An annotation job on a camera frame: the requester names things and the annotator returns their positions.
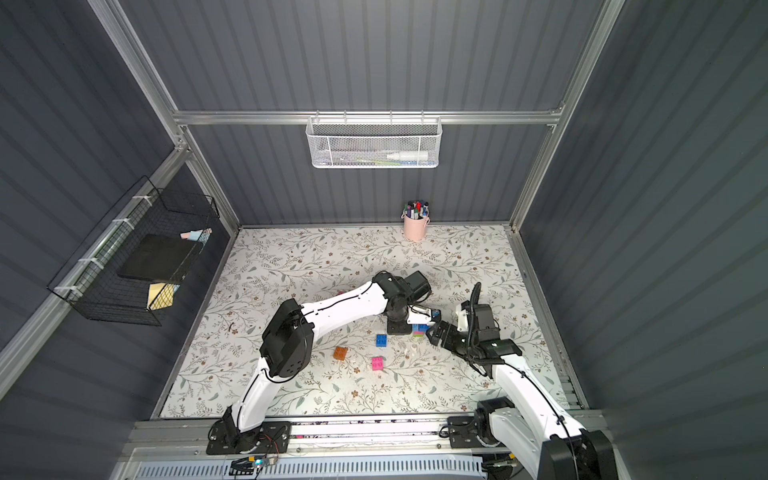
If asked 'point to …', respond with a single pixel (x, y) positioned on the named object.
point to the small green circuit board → (244, 466)
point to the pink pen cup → (415, 229)
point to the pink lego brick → (377, 363)
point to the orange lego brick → (340, 353)
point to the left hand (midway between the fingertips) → (407, 327)
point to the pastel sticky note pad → (191, 235)
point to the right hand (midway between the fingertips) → (440, 339)
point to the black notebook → (158, 257)
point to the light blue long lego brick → (420, 327)
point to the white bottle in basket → (410, 156)
